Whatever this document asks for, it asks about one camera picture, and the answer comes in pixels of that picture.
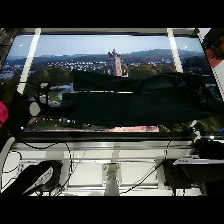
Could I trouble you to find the black trousers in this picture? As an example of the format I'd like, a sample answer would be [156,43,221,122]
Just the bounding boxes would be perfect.
[59,69,224,128]

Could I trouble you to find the pink garment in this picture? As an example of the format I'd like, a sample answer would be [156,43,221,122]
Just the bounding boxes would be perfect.
[0,100,10,128]

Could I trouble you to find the silver frame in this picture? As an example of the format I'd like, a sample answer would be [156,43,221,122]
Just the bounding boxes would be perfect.
[0,132,224,197]

